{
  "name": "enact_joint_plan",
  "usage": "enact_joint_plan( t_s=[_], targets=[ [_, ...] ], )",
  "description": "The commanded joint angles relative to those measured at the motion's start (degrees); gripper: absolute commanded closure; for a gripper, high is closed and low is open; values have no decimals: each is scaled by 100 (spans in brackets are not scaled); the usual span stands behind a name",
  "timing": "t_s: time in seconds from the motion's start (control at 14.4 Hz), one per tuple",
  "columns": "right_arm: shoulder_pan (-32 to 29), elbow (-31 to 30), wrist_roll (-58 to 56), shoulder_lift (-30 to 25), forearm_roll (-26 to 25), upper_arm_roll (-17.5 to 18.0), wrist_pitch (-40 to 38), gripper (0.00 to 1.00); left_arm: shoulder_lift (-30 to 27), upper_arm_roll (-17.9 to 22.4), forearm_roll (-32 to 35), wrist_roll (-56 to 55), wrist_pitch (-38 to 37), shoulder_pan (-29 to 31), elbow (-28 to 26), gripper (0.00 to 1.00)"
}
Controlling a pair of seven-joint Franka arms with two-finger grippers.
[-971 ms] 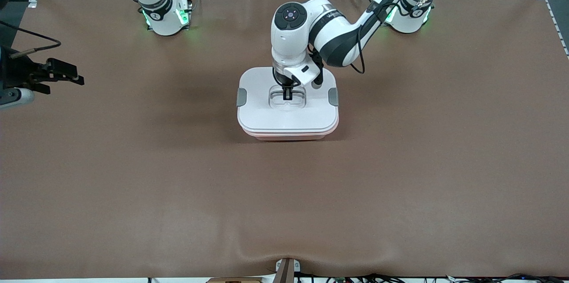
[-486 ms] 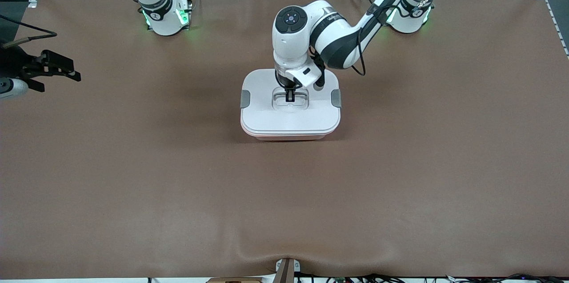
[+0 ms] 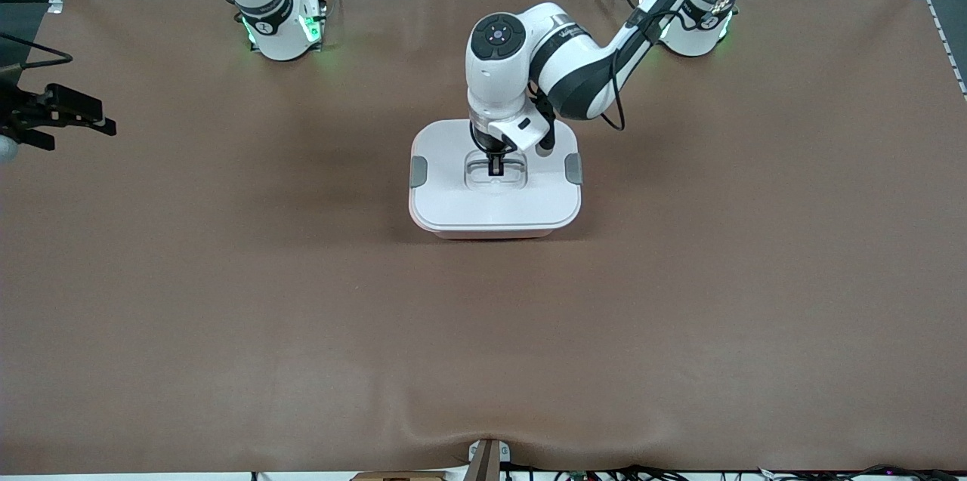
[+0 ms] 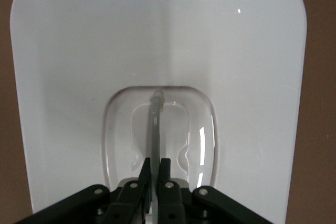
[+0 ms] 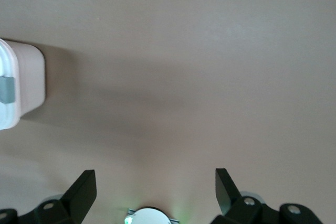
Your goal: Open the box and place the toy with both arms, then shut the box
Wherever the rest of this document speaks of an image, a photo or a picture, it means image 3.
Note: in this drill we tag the brown table mat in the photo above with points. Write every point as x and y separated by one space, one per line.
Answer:
680 315

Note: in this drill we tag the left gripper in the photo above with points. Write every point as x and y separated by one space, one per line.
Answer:
484 140

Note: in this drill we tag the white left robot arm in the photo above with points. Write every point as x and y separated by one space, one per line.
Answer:
597 73

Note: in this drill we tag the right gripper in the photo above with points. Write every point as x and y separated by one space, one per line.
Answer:
16 112

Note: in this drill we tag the pink plastic storage box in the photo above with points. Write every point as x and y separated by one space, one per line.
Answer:
491 236

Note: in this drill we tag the white box lid grey clips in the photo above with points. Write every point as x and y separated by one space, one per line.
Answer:
446 201

